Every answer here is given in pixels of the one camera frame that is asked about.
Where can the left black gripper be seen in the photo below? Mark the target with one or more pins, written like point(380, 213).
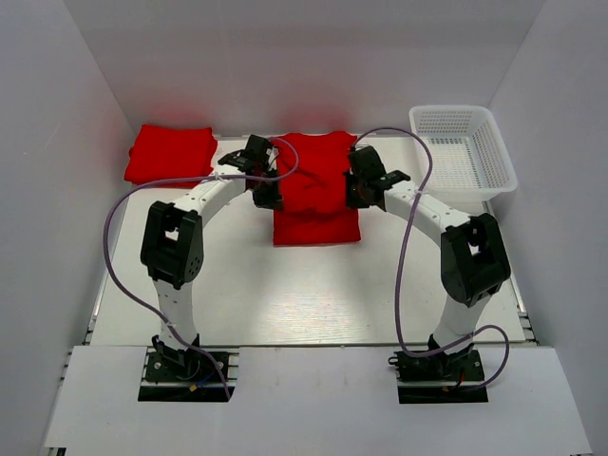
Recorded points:
point(271, 200)

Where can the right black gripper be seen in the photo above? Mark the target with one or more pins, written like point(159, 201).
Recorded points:
point(351, 200)

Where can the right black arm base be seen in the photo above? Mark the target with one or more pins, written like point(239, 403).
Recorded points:
point(440, 379)

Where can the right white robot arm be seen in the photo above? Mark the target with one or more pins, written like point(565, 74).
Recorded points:
point(473, 260)

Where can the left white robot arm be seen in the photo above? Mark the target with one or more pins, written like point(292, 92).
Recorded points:
point(172, 247)

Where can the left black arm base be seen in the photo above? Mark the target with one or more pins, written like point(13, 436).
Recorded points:
point(161, 383)

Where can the folded red t-shirt stack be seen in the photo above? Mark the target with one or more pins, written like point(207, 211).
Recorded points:
point(161, 153)

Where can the white plastic mesh basket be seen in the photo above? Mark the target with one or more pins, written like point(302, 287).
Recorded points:
point(464, 153)

